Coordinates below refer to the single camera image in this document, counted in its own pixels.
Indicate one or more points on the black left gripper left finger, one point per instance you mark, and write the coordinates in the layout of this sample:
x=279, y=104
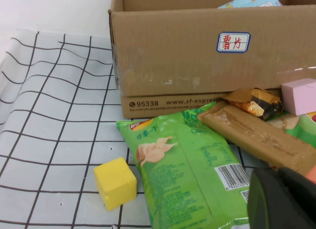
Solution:
x=274, y=204

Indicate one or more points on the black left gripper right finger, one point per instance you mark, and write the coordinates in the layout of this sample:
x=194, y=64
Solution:
x=303, y=187

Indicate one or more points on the brown wrapped snack package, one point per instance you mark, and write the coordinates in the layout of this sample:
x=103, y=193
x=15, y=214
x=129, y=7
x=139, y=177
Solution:
x=256, y=135

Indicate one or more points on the small gold black snack packet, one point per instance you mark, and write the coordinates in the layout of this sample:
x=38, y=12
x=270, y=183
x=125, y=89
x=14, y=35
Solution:
x=256, y=98

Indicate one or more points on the light blue snack bag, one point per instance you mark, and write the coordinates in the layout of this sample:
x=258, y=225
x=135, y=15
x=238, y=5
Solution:
x=254, y=0

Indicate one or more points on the orange foam block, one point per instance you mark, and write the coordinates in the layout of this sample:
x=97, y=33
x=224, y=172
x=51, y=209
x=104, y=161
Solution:
x=312, y=174

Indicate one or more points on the green Lay's cucumber chips bag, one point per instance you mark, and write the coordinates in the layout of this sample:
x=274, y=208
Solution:
x=302, y=130

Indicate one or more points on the light pink foam cube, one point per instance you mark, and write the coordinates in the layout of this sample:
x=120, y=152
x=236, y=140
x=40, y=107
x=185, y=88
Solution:
x=300, y=98

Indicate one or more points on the yellow foam cube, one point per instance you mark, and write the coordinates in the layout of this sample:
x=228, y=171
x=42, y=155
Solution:
x=114, y=184

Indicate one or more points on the cardboard box with F2 print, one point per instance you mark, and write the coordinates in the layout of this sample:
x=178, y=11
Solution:
x=172, y=53

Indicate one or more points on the white black grid tablecloth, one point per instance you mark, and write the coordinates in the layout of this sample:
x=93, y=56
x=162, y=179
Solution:
x=54, y=115

